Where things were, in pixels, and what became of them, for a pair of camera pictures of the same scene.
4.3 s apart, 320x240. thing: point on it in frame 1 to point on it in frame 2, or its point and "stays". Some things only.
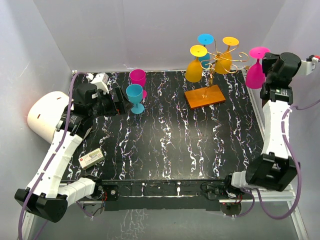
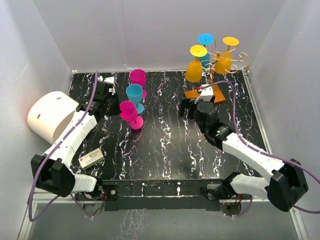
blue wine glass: (205, 39) stays
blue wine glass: (134, 93) stays
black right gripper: (267, 60) to (186, 103)
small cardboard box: (91, 158) stays
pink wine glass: (255, 79) to (129, 112)
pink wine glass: (138, 76) stays
